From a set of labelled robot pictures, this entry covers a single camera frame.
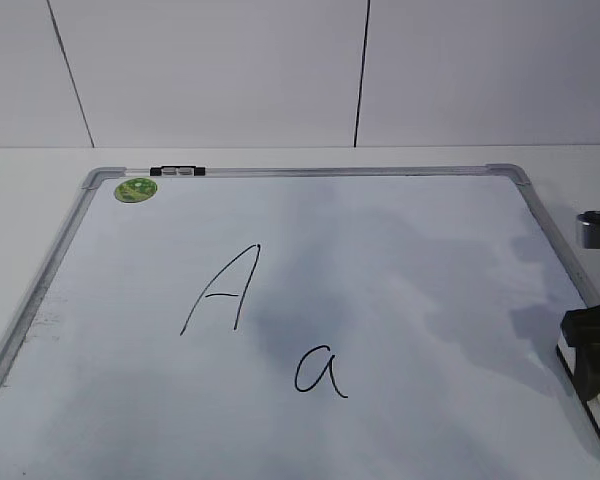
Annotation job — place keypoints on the black and silver board clip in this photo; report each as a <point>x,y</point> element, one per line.
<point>178,170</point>

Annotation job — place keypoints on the white board with grey frame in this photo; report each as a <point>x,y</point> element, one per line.
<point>362,323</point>

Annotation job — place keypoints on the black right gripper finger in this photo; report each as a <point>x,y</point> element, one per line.
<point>581,331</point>

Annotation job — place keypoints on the round green sticker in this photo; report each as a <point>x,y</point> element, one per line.
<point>135,190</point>

